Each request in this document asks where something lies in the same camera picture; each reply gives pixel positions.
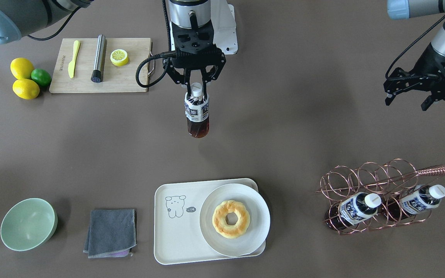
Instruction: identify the white plate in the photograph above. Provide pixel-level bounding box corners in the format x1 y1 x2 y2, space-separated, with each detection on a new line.
199 183 270 257

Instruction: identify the copper wire bottle rack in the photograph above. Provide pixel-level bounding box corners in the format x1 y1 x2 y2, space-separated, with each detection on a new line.
319 159 445 234

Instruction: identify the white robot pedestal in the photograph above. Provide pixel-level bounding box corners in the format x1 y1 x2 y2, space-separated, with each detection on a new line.
168 0 238 54

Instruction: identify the yellow lemon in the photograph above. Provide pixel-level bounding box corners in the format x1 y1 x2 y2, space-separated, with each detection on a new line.
10 58 35 80
12 79 40 100

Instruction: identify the yellow lemon far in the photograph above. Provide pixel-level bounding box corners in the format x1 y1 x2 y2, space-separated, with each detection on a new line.
12 79 40 100

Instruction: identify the wooden cutting board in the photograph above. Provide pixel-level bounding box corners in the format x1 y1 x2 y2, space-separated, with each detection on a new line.
49 37 152 93

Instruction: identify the beige bunny tray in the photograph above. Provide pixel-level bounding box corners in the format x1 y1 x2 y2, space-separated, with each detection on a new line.
154 178 270 264

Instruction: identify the green lime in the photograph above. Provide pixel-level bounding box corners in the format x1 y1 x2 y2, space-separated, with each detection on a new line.
31 68 52 87

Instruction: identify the yellow lemon near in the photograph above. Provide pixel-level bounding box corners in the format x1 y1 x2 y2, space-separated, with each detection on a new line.
10 58 35 80

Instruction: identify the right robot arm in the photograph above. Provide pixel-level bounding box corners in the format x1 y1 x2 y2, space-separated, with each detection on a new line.
0 0 394 71

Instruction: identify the half lemon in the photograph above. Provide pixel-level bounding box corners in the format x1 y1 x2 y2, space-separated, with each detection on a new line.
110 49 129 67

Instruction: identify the green bowl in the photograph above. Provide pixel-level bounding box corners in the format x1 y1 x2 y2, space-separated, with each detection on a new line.
0 198 58 252

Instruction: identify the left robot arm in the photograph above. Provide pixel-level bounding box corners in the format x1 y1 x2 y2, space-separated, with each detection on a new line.
383 0 445 111

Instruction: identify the yellow plastic knife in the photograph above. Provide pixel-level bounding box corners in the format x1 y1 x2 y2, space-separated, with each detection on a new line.
68 39 81 79

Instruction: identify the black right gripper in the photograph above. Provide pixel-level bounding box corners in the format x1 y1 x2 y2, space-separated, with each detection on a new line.
166 23 226 102

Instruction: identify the tea bottle front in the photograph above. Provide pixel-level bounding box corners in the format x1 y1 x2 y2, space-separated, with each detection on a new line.
384 184 445 221

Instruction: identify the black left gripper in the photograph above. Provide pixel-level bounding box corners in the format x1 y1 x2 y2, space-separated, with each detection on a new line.
384 45 445 111

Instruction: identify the yellow donut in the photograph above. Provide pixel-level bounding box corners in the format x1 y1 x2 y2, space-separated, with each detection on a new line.
212 200 251 239

